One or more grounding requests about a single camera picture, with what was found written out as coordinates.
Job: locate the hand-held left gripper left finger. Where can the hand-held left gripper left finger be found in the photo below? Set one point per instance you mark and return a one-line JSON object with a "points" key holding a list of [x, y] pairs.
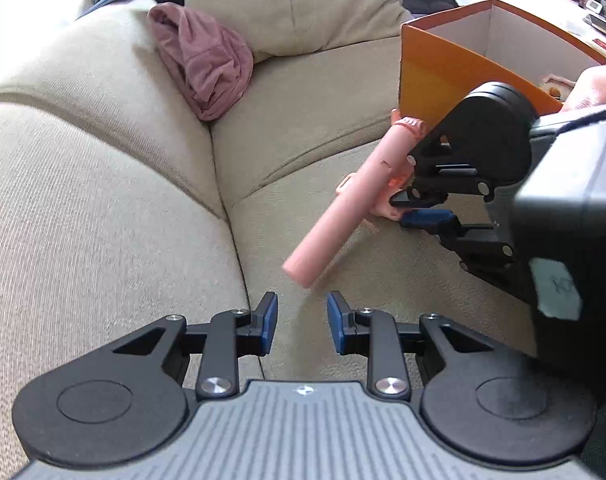
{"points": [[268, 322]]}

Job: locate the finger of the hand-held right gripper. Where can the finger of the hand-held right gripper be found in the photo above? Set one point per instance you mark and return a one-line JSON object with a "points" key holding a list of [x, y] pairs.
{"points": [[428, 220], [418, 200]]}

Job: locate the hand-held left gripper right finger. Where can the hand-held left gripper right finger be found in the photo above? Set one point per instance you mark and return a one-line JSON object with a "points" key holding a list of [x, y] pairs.
{"points": [[339, 325]]}

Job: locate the pink plastic doll leg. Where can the pink plastic doll leg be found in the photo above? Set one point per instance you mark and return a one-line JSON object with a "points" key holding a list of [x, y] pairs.
{"points": [[333, 215]]}

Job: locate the orange cardboard box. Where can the orange cardboard box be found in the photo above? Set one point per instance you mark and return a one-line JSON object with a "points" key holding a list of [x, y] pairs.
{"points": [[433, 70]]}

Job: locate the person's right hand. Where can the person's right hand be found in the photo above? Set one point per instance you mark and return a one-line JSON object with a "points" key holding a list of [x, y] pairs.
{"points": [[595, 87]]}

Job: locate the beige fabric sofa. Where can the beige fabric sofa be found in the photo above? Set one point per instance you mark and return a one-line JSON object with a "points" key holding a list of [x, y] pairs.
{"points": [[108, 210]]}

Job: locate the beige sofa cushion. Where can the beige sofa cushion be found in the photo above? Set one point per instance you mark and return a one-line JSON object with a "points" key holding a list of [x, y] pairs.
{"points": [[293, 5]]}

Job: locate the crumpled pink cloth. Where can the crumpled pink cloth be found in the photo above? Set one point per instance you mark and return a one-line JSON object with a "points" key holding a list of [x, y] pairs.
{"points": [[208, 60]]}

